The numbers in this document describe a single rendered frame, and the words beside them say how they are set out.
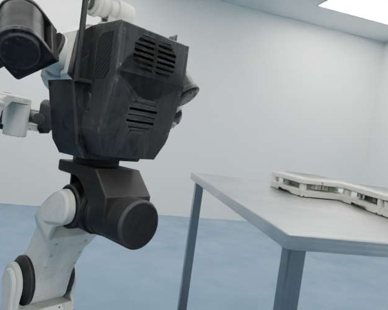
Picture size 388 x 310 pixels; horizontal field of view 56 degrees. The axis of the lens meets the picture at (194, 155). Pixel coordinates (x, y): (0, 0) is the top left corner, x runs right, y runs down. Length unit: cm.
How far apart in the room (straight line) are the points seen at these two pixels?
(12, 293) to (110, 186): 49
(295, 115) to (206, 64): 150
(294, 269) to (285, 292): 6
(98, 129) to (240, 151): 437
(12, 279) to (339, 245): 87
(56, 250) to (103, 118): 45
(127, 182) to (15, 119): 44
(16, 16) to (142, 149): 38
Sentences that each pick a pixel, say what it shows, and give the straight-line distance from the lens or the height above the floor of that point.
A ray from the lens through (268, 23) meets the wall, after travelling 543.
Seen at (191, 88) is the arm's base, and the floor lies 121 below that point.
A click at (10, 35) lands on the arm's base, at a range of 81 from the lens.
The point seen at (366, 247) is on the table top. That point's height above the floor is 88.
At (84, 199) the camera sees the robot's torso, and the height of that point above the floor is 89.
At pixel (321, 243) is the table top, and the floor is 88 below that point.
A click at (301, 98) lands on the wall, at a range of 553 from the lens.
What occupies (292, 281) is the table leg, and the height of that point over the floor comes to 79.
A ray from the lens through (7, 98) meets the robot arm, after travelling 114.
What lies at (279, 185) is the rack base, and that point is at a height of 92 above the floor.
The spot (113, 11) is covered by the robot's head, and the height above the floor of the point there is 136.
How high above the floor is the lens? 107
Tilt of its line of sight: 3 degrees down
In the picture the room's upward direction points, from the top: 8 degrees clockwise
